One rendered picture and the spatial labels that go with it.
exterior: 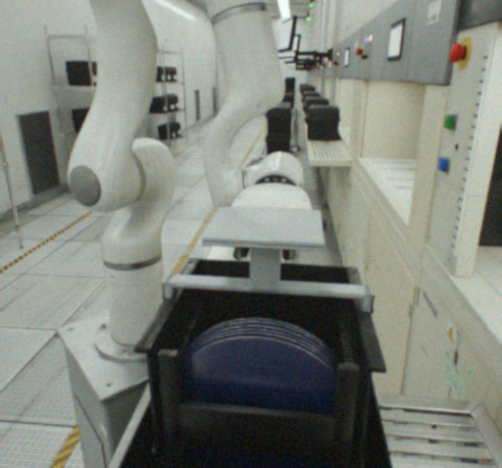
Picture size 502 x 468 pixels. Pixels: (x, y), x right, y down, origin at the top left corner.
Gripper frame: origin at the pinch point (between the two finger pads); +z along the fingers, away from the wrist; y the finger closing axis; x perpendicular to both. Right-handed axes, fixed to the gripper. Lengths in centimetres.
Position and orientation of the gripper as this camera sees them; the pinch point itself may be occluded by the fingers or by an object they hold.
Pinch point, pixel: (266, 238)
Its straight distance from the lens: 45.3
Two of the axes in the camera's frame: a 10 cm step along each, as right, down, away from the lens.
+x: 0.1, -9.5, -3.2
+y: -9.9, -0.4, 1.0
